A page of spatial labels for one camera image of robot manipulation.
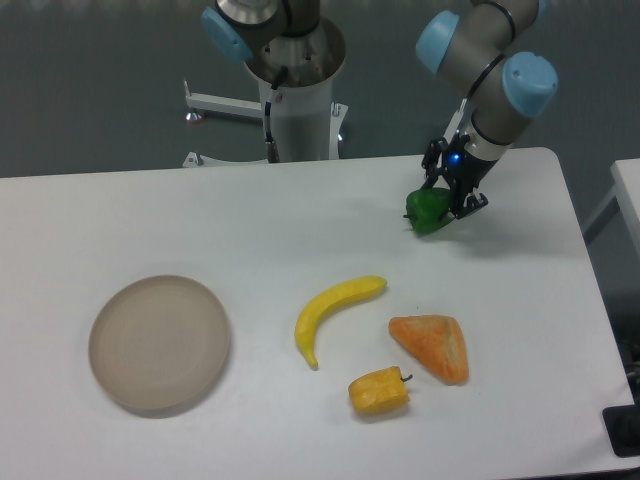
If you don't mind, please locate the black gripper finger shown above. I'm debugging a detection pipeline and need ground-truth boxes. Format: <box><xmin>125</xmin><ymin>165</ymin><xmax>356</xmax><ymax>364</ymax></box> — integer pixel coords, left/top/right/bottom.
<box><xmin>421</xmin><ymin>137</ymin><xmax>448</xmax><ymax>190</ymax></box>
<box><xmin>439</xmin><ymin>191</ymin><xmax>489</xmax><ymax>220</ymax></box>

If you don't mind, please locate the green toy pepper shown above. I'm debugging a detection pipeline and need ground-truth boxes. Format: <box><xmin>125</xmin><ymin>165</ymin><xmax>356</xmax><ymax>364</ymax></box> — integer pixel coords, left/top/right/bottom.
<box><xmin>404</xmin><ymin>188</ymin><xmax>453</xmax><ymax>235</ymax></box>

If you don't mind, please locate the beige round plate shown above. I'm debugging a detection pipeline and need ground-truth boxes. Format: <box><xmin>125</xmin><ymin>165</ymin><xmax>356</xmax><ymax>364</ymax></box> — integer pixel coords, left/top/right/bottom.
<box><xmin>88</xmin><ymin>275</ymin><xmax>231</xmax><ymax>417</ymax></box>

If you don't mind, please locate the black cable on pedestal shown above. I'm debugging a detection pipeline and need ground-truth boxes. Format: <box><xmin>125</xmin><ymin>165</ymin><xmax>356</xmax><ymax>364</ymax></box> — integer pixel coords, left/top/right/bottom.
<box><xmin>263</xmin><ymin>66</ymin><xmax>289</xmax><ymax>165</ymax></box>

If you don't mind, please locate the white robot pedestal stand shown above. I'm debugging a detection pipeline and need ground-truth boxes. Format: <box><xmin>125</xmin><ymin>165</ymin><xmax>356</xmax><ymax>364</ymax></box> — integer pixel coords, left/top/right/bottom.
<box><xmin>180</xmin><ymin>17</ymin><xmax>351</xmax><ymax>170</ymax></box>

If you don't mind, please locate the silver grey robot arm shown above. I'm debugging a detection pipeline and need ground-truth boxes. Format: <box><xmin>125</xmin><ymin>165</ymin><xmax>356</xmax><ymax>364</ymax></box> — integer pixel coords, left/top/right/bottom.
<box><xmin>201</xmin><ymin>1</ymin><xmax>558</xmax><ymax>233</ymax></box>

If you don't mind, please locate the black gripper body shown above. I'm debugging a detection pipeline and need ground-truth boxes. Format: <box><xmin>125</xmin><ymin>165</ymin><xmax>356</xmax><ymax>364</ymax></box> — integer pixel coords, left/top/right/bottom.
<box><xmin>440</xmin><ymin>134</ymin><xmax>505</xmax><ymax>200</ymax></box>

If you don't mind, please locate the yellow toy pepper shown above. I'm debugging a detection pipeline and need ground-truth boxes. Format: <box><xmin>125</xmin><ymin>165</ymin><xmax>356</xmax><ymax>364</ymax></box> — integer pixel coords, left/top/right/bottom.
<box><xmin>348</xmin><ymin>366</ymin><xmax>413</xmax><ymax>415</ymax></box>

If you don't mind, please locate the yellow toy banana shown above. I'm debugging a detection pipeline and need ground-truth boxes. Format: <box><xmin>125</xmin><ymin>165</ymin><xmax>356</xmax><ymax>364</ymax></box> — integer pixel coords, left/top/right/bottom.
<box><xmin>294</xmin><ymin>275</ymin><xmax>387</xmax><ymax>370</ymax></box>

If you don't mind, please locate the black device at table edge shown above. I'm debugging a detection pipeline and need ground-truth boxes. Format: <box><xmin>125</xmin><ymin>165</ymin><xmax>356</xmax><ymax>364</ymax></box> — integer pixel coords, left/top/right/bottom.
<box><xmin>602</xmin><ymin>405</ymin><xmax>640</xmax><ymax>458</ymax></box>

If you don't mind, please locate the orange triangular toy bread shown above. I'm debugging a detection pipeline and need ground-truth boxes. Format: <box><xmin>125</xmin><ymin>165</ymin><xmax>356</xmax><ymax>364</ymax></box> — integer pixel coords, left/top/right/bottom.
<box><xmin>388</xmin><ymin>315</ymin><xmax>470</xmax><ymax>385</ymax></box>

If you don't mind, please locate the white side table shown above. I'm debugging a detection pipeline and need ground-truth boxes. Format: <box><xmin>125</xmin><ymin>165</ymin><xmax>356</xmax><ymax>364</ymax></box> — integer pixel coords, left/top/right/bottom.
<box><xmin>581</xmin><ymin>158</ymin><xmax>640</xmax><ymax>251</ymax></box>

